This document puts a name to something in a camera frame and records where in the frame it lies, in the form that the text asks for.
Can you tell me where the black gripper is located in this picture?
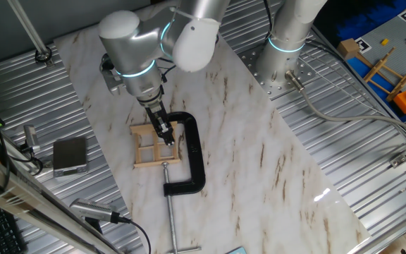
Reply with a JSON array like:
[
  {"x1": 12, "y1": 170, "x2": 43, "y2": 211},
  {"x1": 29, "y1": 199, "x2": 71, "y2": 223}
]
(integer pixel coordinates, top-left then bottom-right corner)
[{"x1": 144, "y1": 104, "x2": 176, "y2": 147}]

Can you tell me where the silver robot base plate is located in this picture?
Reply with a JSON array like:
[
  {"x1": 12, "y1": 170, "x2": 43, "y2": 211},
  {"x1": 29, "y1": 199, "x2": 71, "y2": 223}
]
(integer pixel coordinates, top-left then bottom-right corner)
[{"x1": 238, "y1": 42, "x2": 316, "y2": 102}]

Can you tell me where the silver vented camera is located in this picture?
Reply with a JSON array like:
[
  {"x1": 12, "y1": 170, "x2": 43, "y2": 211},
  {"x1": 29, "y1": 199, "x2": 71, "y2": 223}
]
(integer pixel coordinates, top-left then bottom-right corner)
[{"x1": 69, "y1": 198, "x2": 121, "y2": 224}]

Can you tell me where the small wooden window frame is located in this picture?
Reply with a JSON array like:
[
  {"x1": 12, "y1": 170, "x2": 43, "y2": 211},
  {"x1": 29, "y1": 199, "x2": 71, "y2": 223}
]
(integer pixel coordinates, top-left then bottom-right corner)
[{"x1": 129, "y1": 121, "x2": 183, "y2": 169}]

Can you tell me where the black cable connector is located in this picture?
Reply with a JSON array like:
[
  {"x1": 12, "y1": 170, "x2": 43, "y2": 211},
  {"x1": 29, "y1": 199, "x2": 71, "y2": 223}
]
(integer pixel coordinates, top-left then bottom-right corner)
[{"x1": 24, "y1": 125, "x2": 41, "y2": 153}]

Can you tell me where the grey cable with metal connector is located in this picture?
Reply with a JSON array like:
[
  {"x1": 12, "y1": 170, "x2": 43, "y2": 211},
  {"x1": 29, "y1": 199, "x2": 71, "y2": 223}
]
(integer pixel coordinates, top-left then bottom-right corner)
[{"x1": 284, "y1": 69, "x2": 406, "y2": 142}]

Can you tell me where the white marble pattern board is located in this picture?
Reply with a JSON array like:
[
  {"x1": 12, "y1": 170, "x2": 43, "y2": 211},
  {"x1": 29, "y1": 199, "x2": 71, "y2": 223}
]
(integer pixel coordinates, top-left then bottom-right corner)
[{"x1": 53, "y1": 0, "x2": 371, "y2": 254}]

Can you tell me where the wrist camera on silver bracket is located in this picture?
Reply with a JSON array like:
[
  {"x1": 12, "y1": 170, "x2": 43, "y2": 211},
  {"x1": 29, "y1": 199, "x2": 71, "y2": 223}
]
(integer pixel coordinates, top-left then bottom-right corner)
[{"x1": 99, "y1": 53, "x2": 125, "y2": 96}]

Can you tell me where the small wooden sliding sash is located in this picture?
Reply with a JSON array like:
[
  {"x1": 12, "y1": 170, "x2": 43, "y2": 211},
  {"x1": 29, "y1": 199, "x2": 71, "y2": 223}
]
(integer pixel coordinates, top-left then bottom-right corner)
[{"x1": 137, "y1": 145, "x2": 154, "y2": 164}]

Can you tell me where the aluminium pole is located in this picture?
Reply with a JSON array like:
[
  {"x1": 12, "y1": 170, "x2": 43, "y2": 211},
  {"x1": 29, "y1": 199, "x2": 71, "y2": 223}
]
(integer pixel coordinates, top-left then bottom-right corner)
[{"x1": 7, "y1": 0, "x2": 54, "y2": 68}]

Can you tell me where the black camera cable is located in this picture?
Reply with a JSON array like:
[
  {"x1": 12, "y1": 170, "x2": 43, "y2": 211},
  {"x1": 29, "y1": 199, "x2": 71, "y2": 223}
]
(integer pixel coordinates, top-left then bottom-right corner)
[{"x1": 110, "y1": 211, "x2": 152, "y2": 254}]

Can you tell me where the aluminium frame beam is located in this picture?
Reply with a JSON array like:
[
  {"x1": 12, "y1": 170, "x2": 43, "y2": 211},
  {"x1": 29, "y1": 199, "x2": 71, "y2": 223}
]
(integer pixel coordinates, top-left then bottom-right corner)
[{"x1": 0, "y1": 146, "x2": 119, "y2": 254}]

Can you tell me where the black cable bundle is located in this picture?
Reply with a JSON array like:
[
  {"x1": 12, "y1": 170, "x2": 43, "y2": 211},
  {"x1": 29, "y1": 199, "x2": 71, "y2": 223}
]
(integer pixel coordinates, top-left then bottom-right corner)
[{"x1": 263, "y1": 0, "x2": 275, "y2": 42}]

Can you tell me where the silver digital scale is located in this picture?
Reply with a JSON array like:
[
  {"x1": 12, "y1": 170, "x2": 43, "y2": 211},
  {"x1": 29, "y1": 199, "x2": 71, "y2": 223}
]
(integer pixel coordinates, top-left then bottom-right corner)
[{"x1": 52, "y1": 136, "x2": 90, "y2": 179}]

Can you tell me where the black C-clamp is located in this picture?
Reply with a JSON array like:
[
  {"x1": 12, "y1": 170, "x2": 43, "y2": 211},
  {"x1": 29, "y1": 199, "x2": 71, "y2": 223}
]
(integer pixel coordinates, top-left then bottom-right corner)
[{"x1": 162, "y1": 111, "x2": 207, "y2": 254}]

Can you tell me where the grey lego baseplate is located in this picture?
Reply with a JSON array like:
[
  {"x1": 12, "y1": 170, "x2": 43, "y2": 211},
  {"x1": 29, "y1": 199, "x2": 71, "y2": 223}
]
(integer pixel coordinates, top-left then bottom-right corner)
[{"x1": 345, "y1": 10, "x2": 406, "y2": 107}]

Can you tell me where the blue foam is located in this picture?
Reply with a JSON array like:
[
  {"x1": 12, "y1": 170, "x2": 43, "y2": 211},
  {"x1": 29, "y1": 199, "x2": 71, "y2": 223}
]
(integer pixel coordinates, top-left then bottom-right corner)
[{"x1": 336, "y1": 0, "x2": 406, "y2": 42}]

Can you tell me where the small cardboard box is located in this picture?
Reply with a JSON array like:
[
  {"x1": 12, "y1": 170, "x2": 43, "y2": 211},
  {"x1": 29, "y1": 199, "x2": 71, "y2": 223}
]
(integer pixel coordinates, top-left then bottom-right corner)
[{"x1": 336, "y1": 37, "x2": 361, "y2": 61}]

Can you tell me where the black rubber ring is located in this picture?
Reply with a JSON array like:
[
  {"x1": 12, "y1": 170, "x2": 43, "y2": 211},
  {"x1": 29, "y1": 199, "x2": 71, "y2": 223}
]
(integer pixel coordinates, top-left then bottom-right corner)
[{"x1": 35, "y1": 45, "x2": 53, "y2": 64}]

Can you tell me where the small wooden easel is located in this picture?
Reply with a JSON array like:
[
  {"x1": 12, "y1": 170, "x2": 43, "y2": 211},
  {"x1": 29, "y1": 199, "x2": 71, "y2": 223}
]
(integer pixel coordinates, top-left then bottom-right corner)
[{"x1": 363, "y1": 47, "x2": 406, "y2": 103}]

